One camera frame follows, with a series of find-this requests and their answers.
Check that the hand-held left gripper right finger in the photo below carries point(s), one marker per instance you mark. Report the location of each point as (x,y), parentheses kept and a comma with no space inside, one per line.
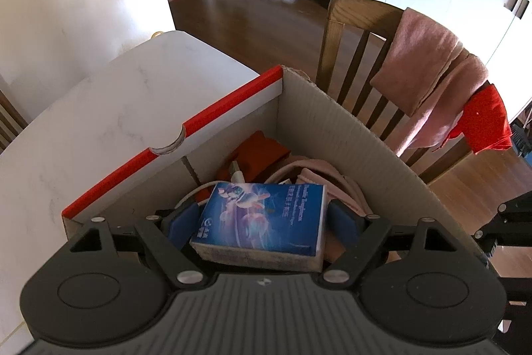
(345,220)

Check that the red cloth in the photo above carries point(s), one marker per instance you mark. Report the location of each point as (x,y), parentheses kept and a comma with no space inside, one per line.
(262,153)

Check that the pink fleece hat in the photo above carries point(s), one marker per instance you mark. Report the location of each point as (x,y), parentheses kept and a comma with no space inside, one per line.
(332,176)

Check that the wooden slatted chair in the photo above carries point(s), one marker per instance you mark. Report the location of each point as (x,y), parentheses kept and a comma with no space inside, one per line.
(10,118)

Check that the blue tissue pack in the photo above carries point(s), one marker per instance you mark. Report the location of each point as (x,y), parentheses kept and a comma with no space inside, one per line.
(257,217)

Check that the red cardboard box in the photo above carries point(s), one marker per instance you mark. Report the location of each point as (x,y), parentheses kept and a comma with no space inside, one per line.
(353,130)

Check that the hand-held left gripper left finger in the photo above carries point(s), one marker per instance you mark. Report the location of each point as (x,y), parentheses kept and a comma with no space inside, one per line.
(183,224)

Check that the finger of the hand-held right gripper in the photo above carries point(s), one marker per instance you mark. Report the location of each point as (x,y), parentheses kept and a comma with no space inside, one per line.
(511,220)

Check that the pink fringed scarf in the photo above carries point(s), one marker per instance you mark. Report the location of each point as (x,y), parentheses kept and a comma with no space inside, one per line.
(424,55)

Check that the red garment on chair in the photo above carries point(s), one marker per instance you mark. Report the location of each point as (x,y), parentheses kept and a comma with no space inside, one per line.
(486,118)

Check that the wooden chair with black seat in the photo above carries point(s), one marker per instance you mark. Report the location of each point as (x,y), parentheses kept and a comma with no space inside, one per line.
(357,12)

